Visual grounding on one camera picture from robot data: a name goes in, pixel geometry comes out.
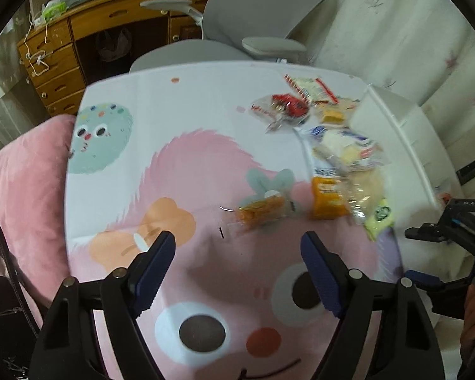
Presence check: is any wooden desk with drawers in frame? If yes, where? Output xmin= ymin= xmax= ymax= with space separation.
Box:
xmin=16 ymin=0 xmax=218 ymax=117

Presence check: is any yellow-green snack packet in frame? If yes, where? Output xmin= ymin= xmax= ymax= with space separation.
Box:
xmin=362 ymin=198 xmax=396 ymax=242

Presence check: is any orange stick snack clear wrapper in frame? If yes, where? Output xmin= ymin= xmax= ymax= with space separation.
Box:
xmin=219 ymin=194 xmax=301 ymax=238

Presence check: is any white lace cover cloth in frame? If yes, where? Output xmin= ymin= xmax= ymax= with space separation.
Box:
xmin=0 ymin=20 xmax=28 ymax=159

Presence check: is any pink blanket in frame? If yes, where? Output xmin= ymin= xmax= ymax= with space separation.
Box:
xmin=0 ymin=115 xmax=78 ymax=317

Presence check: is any red candy packet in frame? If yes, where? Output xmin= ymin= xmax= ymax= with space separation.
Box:
xmin=251 ymin=93 xmax=311 ymax=133

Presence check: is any grey office chair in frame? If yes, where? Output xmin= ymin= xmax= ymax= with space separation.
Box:
xmin=129 ymin=0 xmax=339 ymax=74

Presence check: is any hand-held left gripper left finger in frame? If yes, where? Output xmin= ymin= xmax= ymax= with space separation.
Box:
xmin=31 ymin=230 xmax=177 ymax=380

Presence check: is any yellow cake packet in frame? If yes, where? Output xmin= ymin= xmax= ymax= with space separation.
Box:
xmin=314 ymin=101 xmax=359 ymax=125

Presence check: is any white plastic storage box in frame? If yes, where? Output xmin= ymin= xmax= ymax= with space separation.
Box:
xmin=348 ymin=85 xmax=466 ymax=242

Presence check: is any round pastry clear packet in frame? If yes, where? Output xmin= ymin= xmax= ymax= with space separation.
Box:
xmin=344 ymin=168 xmax=389 ymax=222

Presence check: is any white charger cable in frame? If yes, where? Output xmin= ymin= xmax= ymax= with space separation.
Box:
xmin=24 ymin=8 xmax=52 ymax=76

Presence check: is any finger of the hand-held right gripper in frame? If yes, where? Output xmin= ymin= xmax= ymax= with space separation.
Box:
xmin=406 ymin=270 xmax=446 ymax=291
xmin=406 ymin=224 xmax=450 ymax=242

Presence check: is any orange snack packet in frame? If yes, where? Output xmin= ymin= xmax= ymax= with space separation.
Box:
xmin=309 ymin=176 xmax=351 ymax=220

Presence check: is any printed cartoon tablecloth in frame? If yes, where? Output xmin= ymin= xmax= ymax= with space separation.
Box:
xmin=65 ymin=61 xmax=406 ymax=380

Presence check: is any white floral curtain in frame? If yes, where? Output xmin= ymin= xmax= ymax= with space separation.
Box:
xmin=309 ymin=0 xmax=475 ymax=206

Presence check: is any black shoulder bag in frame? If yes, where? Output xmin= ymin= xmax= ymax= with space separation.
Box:
xmin=0 ymin=202 xmax=44 ymax=380

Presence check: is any trash bin with bag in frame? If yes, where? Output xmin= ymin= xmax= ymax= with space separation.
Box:
xmin=95 ymin=28 xmax=133 ymax=62

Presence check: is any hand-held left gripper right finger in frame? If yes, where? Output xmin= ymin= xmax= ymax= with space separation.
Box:
xmin=300 ymin=230 xmax=446 ymax=380

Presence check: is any green tissue pack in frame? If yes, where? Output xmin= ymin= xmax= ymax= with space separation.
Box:
xmin=41 ymin=1 xmax=68 ymax=18

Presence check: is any red striped white packet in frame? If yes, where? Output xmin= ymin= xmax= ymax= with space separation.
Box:
xmin=284 ymin=74 xmax=339 ymax=105

